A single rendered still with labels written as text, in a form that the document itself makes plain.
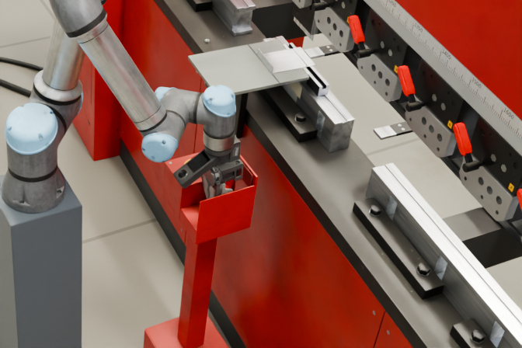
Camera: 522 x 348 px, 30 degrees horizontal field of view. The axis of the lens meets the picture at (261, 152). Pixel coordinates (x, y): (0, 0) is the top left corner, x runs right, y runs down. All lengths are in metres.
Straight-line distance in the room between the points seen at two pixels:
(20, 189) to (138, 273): 1.02
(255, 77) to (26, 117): 0.58
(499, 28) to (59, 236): 1.20
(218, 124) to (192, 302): 0.69
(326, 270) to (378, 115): 1.81
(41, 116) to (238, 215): 0.56
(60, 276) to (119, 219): 0.95
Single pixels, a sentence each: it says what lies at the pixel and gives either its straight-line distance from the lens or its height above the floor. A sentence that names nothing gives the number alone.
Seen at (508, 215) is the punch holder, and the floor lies 1.21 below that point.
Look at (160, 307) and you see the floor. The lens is 3.22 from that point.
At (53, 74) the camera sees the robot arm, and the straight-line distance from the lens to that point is 2.33.
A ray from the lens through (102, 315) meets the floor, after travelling 3.19.
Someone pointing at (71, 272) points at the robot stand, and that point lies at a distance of 2.57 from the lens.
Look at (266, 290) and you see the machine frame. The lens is 2.74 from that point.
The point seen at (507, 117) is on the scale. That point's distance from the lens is 1.87.
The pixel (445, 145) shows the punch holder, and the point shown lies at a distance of 2.04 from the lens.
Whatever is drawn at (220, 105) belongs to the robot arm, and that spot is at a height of 1.09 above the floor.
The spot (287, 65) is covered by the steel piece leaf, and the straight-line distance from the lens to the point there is 2.54.
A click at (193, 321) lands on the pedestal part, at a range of 2.86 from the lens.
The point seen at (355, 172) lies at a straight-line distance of 2.44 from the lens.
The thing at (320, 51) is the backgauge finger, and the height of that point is 1.01.
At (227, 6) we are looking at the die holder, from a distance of 2.86.
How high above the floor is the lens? 2.44
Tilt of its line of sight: 40 degrees down
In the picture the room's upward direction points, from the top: 9 degrees clockwise
